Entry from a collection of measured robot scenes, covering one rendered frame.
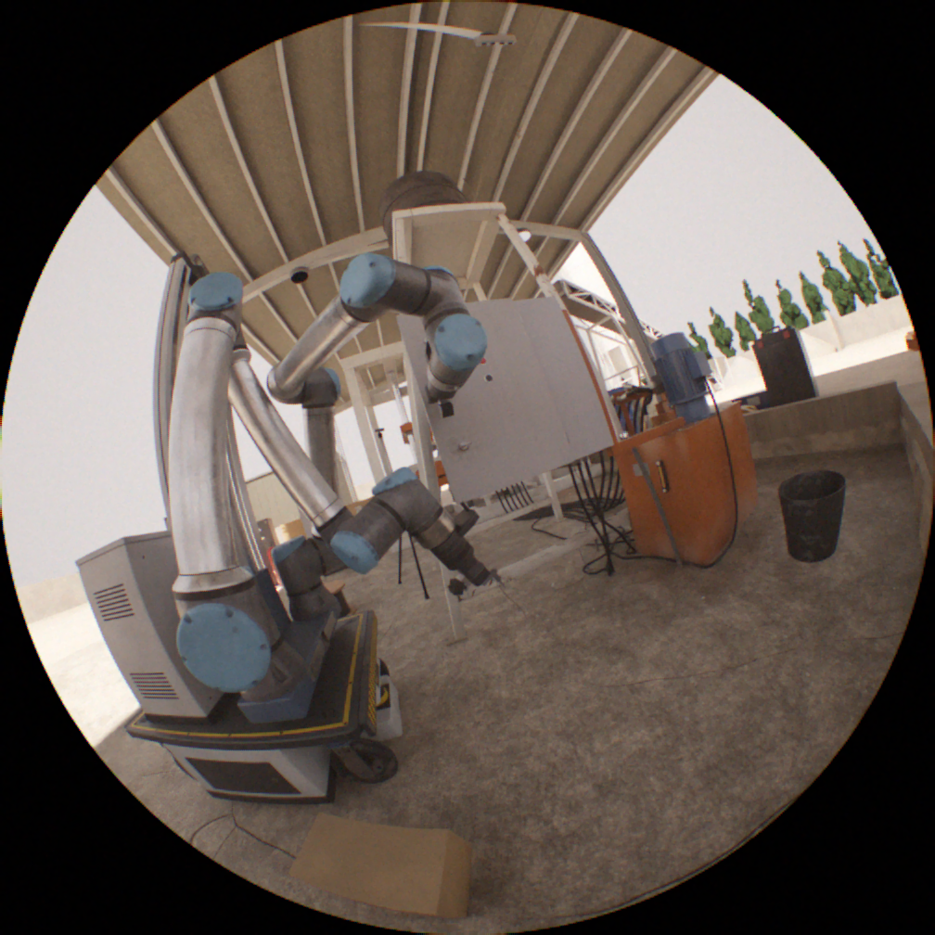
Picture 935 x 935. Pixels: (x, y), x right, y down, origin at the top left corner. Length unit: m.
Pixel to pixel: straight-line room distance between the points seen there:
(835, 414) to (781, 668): 2.13
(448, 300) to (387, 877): 1.03
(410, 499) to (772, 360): 3.01
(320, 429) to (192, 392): 0.55
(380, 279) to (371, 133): 4.47
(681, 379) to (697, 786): 1.45
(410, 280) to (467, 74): 4.51
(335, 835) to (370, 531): 0.68
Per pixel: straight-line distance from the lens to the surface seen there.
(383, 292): 0.47
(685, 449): 1.30
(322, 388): 0.98
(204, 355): 0.57
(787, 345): 3.05
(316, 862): 0.78
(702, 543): 1.42
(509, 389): 0.91
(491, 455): 0.84
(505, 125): 4.21
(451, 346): 0.49
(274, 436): 0.66
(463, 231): 2.54
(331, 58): 4.47
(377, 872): 0.71
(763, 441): 3.03
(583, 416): 1.04
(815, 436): 2.88
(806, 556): 1.40
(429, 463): 1.27
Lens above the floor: 0.74
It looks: level
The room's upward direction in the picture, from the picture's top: 18 degrees counter-clockwise
